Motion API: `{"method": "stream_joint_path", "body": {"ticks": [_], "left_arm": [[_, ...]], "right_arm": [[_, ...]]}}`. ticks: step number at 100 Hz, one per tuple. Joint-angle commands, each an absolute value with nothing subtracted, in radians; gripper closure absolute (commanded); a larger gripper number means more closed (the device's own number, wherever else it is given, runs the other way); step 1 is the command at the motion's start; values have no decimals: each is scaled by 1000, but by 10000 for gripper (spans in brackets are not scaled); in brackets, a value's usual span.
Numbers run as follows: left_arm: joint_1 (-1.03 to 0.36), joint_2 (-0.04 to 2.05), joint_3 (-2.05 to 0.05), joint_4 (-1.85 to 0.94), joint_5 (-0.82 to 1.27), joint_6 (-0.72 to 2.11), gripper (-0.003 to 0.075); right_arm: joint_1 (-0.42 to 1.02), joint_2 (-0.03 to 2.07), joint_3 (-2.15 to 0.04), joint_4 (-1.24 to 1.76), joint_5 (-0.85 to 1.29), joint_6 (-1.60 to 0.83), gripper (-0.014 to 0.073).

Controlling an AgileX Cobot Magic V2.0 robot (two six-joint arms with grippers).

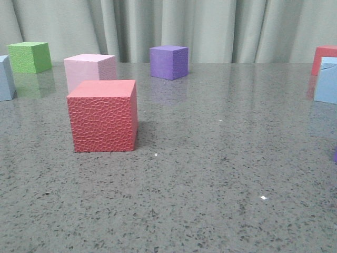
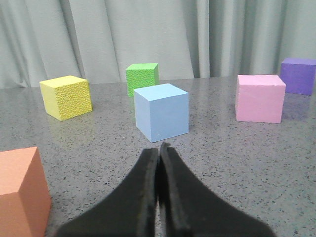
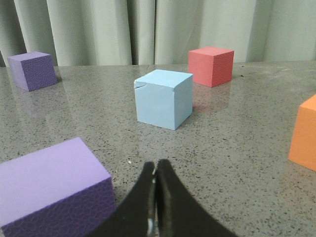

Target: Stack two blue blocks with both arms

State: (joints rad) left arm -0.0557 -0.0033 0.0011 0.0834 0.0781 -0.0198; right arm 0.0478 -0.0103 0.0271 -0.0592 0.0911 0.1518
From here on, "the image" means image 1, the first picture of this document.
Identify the smooth red foam cube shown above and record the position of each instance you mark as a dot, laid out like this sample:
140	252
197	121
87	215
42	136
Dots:
322	51

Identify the grey-green curtain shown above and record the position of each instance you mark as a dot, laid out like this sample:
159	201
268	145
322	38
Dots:
214	31

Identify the blue foam cube with cut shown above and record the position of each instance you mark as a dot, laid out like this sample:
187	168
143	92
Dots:
325	89

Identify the green foam cube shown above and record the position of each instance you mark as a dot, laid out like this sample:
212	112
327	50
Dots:
29	57

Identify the dark purple foam cube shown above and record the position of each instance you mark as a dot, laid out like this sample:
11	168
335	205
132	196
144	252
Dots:
169	62

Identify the pink foam cube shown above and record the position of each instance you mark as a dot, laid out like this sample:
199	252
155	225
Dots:
89	67

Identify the textured red foam cube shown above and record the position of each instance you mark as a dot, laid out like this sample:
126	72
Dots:
103	115

